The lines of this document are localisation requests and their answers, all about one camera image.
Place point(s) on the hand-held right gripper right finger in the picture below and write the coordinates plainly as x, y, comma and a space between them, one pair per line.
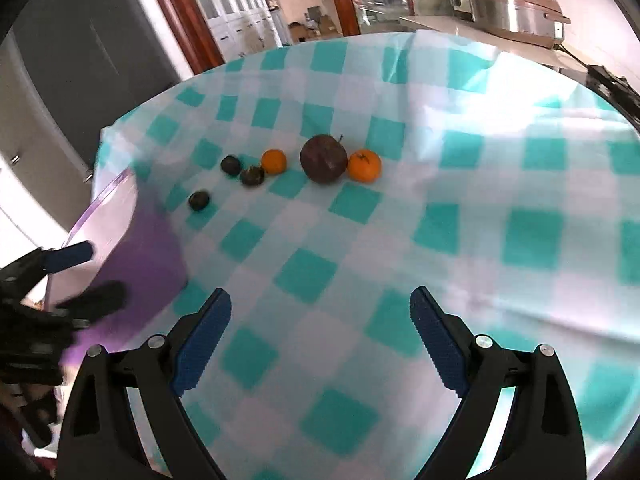
440, 347

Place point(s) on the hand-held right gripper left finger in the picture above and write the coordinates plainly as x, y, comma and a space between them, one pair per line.
202, 347

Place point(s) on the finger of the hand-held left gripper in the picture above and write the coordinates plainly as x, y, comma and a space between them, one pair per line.
70, 256
97, 301

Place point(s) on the translucent purple plastic container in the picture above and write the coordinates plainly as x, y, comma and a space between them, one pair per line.
145, 255

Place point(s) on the teal white checked tablecloth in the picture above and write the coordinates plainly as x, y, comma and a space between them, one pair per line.
380, 240

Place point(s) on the grey drawer cabinet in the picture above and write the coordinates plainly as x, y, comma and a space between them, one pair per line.
35, 130

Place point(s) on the small dark round fruit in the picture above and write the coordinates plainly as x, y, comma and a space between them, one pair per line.
230, 165
199, 200
252, 176

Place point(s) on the large orange tangerine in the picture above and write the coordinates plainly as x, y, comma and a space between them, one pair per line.
364, 166

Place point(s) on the small orange tangerine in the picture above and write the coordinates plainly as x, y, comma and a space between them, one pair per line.
274, 161

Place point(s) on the grey refrigerator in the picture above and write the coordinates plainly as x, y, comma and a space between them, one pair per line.
95, 55

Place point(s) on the dark red apple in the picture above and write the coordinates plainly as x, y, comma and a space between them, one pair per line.
323, 159

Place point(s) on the white glass door cabinet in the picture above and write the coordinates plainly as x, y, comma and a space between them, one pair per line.
240, 5

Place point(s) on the white counter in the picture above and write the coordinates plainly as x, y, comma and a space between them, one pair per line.
450, 27

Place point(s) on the cardboard boxes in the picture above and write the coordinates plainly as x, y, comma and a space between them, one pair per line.
310, 27

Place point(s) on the silver rice cooker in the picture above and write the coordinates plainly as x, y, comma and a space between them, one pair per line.
517, 10

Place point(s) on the wooden door frame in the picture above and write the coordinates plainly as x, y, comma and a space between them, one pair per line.
182, 15

